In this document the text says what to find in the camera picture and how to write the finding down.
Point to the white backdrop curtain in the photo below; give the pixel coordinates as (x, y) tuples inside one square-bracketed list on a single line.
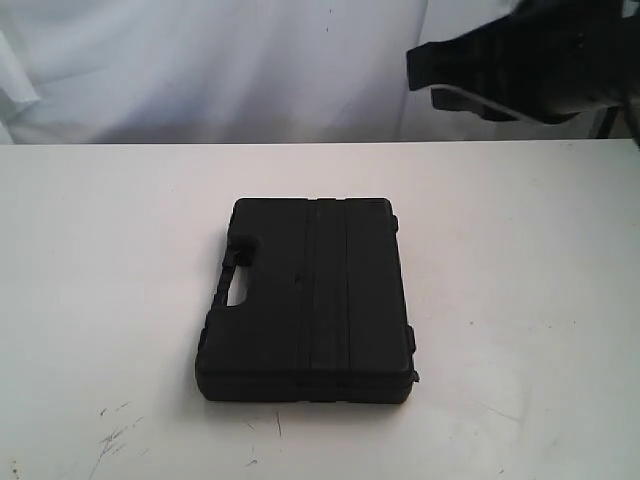
[(235, 72)]

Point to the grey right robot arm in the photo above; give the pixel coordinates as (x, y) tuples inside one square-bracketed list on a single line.
[(544, 62)]

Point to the black plastic carrying case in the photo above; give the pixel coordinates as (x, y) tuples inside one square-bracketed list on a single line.
[(309, 306)]

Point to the black stand pole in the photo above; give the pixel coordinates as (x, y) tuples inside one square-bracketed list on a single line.
[(604, 122)]

